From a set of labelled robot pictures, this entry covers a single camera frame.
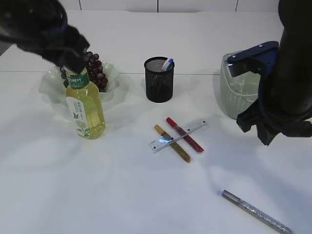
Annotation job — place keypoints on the black mesh pen holder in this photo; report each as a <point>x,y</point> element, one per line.
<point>159,85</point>

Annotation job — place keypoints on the clear plastic sheet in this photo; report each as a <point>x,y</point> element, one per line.
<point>237,84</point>

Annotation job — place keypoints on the clear plastic ruler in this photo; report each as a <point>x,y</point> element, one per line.
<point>190,127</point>

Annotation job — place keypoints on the green woven plastic basket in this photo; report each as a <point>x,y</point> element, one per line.
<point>234,103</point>

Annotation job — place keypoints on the yellow tea bottle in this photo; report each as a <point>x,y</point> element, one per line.
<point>85,106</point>

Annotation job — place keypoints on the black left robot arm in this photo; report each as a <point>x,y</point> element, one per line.
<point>41,27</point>

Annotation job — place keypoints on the pale green wavy plate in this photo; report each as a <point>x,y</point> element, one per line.
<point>52,84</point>

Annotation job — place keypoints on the purple artificial grape bunch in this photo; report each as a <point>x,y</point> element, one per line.
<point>93,73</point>

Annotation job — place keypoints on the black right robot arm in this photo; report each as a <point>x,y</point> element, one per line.
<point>284,102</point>

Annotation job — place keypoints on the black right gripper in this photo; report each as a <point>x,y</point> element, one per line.
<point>269,125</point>

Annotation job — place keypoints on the silver glitter pen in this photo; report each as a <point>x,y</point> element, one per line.
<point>257,213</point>

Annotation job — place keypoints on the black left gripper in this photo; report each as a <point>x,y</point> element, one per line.
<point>67,48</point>

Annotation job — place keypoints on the blue scissors with cover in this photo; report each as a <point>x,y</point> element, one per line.
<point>170,64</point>

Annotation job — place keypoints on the pink purple scissors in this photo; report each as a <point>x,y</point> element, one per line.
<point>165,65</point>

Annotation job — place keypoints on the red glitter pen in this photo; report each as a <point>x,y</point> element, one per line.
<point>187,138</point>

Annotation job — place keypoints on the gold glitter pen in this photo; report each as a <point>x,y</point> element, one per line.
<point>177,148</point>

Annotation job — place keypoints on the silver blue right wrist camera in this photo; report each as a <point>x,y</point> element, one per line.
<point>259,59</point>

